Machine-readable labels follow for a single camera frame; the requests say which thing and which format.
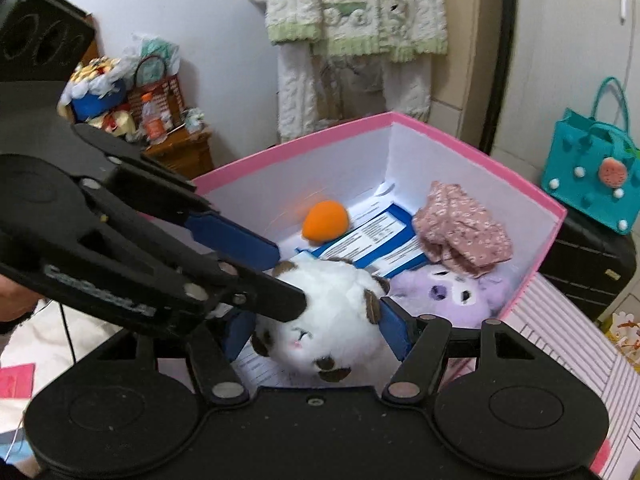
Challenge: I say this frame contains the wooden nightstand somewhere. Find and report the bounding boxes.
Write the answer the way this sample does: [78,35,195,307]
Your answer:
[142,127,216,181]

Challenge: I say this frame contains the orange plush ball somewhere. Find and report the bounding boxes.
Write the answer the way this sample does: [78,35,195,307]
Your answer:
[301,200,351,247]

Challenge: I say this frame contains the white brown plush toy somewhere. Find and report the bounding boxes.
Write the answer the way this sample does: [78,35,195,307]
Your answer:
[250,257,396,386]

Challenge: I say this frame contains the black suitcase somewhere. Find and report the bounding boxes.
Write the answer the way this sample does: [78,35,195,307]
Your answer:
[537,205,636,322]

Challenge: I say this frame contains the purple plush toy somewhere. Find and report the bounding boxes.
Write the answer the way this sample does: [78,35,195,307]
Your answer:
[387,264,518,321]

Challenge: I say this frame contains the striped pink tablecloth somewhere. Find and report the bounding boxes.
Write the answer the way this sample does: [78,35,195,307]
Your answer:
[500,272,640,480]

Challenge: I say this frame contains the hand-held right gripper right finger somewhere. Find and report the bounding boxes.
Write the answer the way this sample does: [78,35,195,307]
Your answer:
[380,297,551,406]

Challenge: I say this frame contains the beige tall cabinet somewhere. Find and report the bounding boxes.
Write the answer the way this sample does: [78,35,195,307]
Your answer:
[430,0,506,153]

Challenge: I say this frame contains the white pink patterned quilt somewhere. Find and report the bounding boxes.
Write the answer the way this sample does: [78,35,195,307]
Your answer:
[0,300,126,466]

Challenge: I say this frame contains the grey wardrobe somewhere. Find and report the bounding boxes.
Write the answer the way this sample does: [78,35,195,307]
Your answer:
[492,0,640,321]

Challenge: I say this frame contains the person's left hand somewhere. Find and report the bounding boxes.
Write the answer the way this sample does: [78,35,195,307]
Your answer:
[0,277,40,322]

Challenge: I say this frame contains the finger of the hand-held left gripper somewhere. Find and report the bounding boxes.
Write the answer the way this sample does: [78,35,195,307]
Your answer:
[82,179,307,322]
[75,124,281,272]

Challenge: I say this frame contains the black cable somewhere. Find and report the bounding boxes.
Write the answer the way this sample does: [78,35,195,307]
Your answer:
[59,305,78,363]

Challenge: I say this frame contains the white paper sheet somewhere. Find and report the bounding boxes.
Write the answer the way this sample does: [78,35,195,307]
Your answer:
[234,345,301,388]

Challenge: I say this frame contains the green white plastic packet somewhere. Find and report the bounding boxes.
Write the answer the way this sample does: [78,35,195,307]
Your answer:
[117,32,181,78]

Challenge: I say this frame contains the pink floral cloth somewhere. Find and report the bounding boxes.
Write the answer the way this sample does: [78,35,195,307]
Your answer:
[411,181,514,278]

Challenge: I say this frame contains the orange drink bottle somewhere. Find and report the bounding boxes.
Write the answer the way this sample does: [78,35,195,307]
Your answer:
[140,92,166,143]

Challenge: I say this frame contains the black clothes rack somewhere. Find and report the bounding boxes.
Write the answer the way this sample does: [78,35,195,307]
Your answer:
[482,0,518,156]

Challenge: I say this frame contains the pink cardboard box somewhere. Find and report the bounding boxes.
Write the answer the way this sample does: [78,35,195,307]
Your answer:
[190,112,568,391]

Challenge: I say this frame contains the blue tissue packet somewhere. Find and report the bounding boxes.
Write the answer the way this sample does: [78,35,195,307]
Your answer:
[295,202,431,281]

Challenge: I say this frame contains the teal felt handbag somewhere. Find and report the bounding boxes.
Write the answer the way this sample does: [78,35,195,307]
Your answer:
[541,76,640,235]

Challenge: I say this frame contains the white green fleece robe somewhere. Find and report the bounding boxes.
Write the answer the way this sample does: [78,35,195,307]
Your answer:
[250,0,449,143]

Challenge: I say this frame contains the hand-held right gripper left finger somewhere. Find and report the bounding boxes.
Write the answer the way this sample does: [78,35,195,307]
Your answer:
[75,310,256,406]

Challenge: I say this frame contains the brown wicker basket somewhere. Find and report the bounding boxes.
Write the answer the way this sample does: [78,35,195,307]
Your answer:
[127,55,186,133]

